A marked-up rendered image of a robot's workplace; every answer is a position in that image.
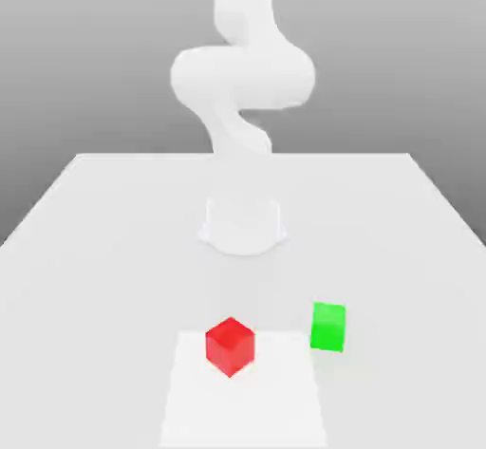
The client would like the small red cube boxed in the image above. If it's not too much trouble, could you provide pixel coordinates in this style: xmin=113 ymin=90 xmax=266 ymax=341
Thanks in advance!
xmin=204 ymin=316 xmax=256 ymax=379

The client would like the small green cube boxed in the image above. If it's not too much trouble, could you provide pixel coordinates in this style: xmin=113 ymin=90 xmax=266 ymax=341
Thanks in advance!
xmin=309 ymin=301 xmax=347 ymax=354

